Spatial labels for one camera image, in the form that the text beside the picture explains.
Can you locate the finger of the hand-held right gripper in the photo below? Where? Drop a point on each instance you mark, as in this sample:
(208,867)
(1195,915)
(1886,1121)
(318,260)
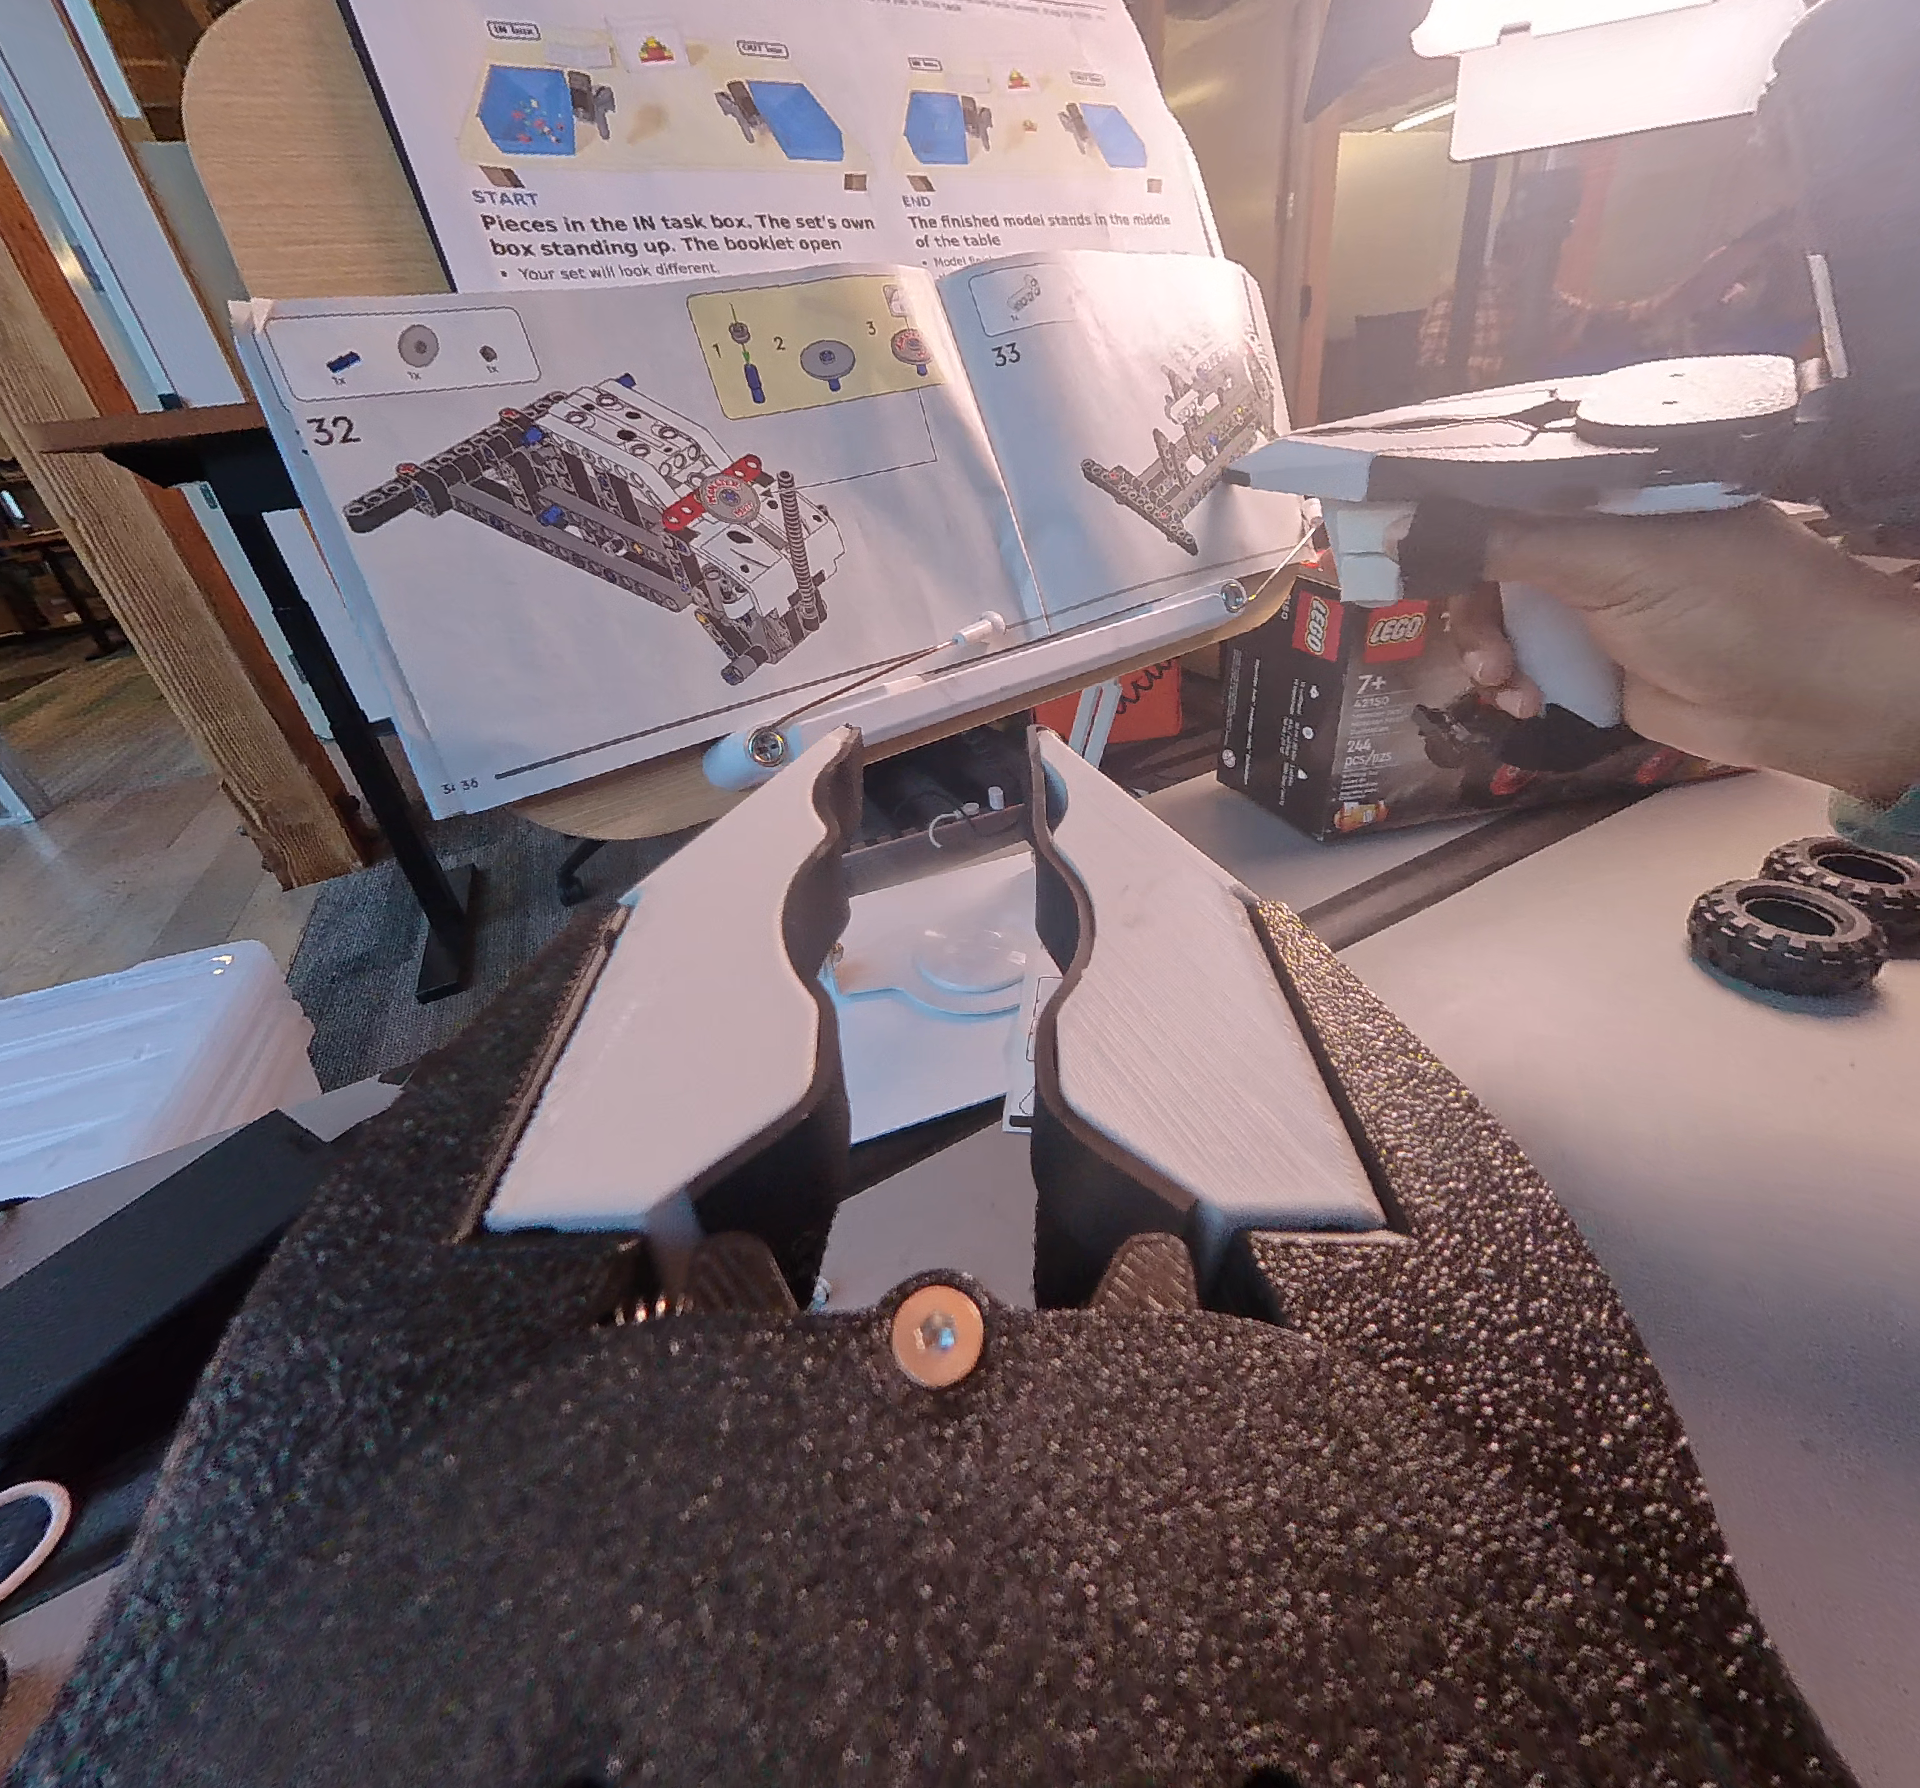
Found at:
(1497,478)
(1679,394)

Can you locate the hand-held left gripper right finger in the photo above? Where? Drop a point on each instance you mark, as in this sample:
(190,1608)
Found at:
(1202,1073)

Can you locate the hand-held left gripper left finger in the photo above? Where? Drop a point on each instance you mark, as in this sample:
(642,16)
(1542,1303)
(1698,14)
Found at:
(665,1073)

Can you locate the instruction booklet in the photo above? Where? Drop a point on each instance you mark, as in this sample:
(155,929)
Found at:
(907,557)

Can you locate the person's right hand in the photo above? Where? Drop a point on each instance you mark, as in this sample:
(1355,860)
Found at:
(1774,646)

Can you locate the black toy set box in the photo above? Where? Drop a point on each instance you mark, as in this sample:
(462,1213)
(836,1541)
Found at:
(1355,743)

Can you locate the black toy tyre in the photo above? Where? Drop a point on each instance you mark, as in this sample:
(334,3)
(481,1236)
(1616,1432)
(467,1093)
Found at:
(1799,867)
(1745,935)

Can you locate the white plastic storage box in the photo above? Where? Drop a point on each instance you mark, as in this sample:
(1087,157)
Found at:
(155,1073)

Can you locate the wooden table with black legs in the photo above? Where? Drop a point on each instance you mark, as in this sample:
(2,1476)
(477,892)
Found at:
(181,427)

